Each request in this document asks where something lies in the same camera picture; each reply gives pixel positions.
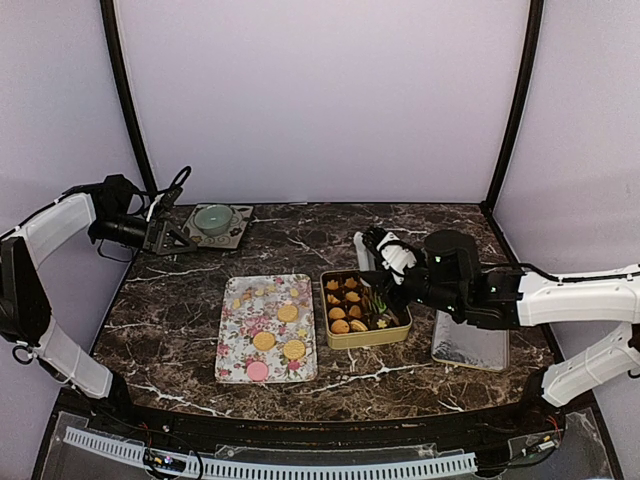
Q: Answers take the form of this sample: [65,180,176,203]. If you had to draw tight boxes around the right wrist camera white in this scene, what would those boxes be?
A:
[363,226,422,284]

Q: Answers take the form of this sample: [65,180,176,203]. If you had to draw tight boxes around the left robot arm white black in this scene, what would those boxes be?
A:
[1,167,196,436]

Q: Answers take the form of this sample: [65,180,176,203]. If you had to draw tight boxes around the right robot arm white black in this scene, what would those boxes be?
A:
[354,227,639,434]

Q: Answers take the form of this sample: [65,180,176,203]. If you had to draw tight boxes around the green ceramic bowl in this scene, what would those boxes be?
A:
[193,204,233,236]

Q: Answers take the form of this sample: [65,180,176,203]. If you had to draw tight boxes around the gold cookie tin box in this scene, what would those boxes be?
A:
[320,270,413,350]

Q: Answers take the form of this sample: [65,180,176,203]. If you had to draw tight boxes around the round waffle cookie bottom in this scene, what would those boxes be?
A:
[349,320,369,333]

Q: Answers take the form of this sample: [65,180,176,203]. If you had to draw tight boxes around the brown round cookie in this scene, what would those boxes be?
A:
[328,307,346,320]

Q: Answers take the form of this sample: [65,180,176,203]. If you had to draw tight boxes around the chocolate chip cookie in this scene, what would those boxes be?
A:
[330,319,350,334]

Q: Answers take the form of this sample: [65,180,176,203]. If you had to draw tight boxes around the right black frame post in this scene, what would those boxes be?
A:
[480,0,545,217]

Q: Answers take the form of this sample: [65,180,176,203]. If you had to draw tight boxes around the floral square coaster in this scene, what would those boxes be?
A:
[184,204,254,249]

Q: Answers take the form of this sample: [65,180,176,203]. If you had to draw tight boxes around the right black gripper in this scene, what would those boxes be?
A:
[362,246,466,316]

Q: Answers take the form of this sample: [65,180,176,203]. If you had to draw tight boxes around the round waffle cookie right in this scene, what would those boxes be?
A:
[283,340,306,360]

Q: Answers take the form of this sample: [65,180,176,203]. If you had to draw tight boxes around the silver tin lid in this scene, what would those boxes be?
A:
[431,311,510,372]

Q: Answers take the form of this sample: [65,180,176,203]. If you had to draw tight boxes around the white cable duct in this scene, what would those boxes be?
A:
[63,427,478,480]

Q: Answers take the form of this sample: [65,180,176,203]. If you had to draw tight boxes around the round waffle cookie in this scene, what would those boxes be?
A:
[349,320,369,333]
[283,340,306,360]

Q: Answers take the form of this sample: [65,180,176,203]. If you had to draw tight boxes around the left black frame post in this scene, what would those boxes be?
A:
[99,0,158,212]

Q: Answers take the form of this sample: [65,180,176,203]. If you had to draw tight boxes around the pink macaron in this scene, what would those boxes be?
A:
[247,361,269,382]

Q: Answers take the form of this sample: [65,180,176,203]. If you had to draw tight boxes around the floral rectangular tray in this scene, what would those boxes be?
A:
[215,274,318,384]

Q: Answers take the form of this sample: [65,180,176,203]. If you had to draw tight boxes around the metal serving tongs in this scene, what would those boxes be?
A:
[353,231,387,315]

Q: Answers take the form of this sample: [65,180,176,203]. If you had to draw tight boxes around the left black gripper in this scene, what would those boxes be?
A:
[92,212,196,256]

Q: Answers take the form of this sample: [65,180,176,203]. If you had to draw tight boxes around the black frame post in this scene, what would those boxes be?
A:
[99,0,158,212]
[480,0,545,217]

